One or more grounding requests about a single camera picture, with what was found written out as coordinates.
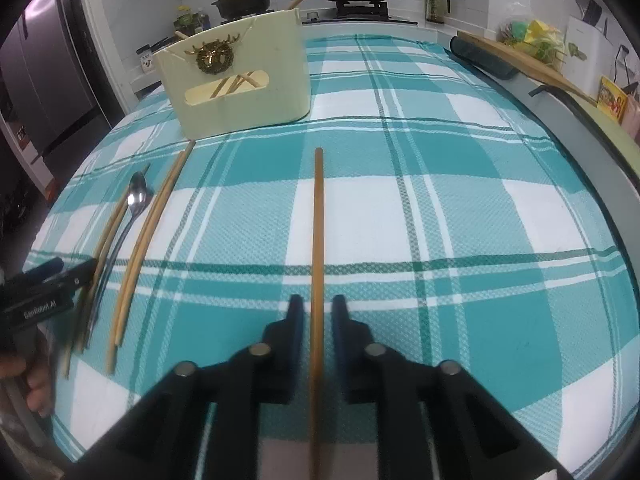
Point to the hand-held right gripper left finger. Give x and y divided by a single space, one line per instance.
285 360

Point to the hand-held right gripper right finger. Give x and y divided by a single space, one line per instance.
350 355

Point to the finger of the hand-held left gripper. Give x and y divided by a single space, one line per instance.
80 272
42 269

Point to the set of wooden chopsticks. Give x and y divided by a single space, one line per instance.
140 260

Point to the metal spoon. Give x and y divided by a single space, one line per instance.
137 195

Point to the long wooden chopstick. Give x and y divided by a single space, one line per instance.
317 235

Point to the cream utensil holder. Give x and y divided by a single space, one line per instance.
260 50

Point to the person's left hand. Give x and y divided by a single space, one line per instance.
37 390

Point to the teal plaid tablecloth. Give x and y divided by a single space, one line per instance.
450 210

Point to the grey refrigerator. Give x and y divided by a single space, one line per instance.
45 60

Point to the white label spice jar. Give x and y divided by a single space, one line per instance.
145 59

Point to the dark lid spice jar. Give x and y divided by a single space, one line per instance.
162 44

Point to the yellow cap oil bottle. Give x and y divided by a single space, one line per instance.
183 19

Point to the blue label sauce bottle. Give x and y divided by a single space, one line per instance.
201 20

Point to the black clay pot orange lid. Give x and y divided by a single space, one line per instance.
245 2

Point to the green cutting board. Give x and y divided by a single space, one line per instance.
620 150

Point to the wooden cutting board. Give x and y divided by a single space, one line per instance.
525 62

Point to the black gas stove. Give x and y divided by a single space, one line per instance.
360 14

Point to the dark green water jug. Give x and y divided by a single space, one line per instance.
436 5

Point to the yellow printed cup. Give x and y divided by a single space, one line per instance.
612 97

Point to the plastic bag of yellow items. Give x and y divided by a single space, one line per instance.
532 35

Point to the pink cup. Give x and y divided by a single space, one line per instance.
632 117

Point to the white knife block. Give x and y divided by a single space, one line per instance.
587 55

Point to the wall outlet with plug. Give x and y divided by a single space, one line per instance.
623 55

